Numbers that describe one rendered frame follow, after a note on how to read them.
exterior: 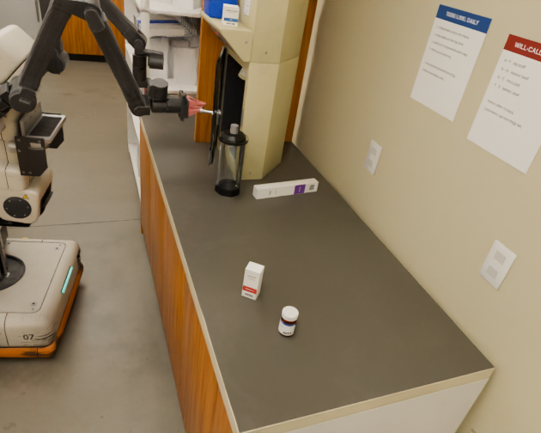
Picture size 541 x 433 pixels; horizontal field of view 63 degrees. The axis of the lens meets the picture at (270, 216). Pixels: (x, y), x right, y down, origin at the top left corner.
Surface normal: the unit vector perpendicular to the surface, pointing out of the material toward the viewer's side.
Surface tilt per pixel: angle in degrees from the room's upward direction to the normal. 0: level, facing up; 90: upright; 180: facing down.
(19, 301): 0
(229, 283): 0
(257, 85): 90
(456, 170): 90
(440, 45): 90
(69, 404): 0
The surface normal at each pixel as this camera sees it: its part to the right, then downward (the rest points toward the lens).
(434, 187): -0.93, 0.07
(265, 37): 0.34, 0.55
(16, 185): 0.14, 0.55
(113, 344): 0.15, -0.84
